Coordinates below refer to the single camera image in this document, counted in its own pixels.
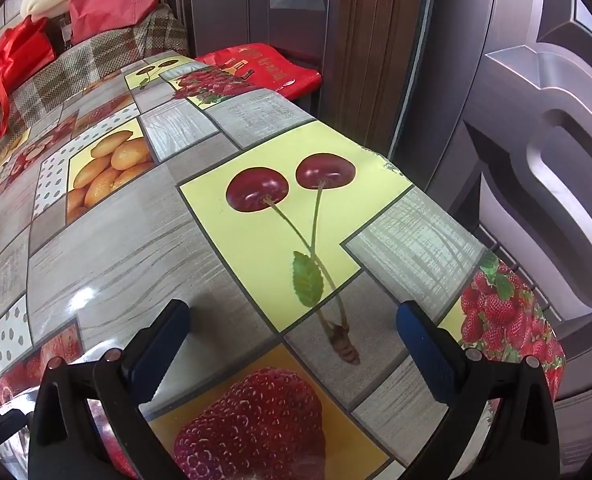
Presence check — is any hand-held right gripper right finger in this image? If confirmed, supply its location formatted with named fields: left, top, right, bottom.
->
left=396, top=301, right=561, bottom=480

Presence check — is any large purple panelled door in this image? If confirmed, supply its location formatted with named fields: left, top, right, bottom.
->
left=391, top=0, right=592, bottom=480

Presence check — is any red tote bag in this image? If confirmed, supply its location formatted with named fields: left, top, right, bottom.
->
left=0, top=16, right=57, bottom=138

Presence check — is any brown wooden door frame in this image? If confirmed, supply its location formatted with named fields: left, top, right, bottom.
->
left=321, top=0, right=437, bottom=156

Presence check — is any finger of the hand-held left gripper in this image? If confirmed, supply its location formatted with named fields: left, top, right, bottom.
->
left=0, top=409, right=29, bottom=448

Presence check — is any red printed shopping bag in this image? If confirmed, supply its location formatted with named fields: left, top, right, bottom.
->
left=196, top=42, right=323, bottom=101

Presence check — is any red plastic bag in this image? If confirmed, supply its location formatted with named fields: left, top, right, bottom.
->
left=68, top=0, right=161, bottom=46

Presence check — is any plaid blanket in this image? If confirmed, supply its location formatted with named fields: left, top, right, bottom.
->
left=0, top=2, right=191, bottom=161

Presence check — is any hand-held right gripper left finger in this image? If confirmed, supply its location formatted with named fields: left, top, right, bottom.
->
left=28, top=299, right=191, bottom=480

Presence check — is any purple metal door leaf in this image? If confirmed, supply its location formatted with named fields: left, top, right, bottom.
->
left=158, top=0, right=339, bottom=61

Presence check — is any fruit print tablecloth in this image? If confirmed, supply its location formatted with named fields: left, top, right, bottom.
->
left=0, top=50, right=567, bottom=480

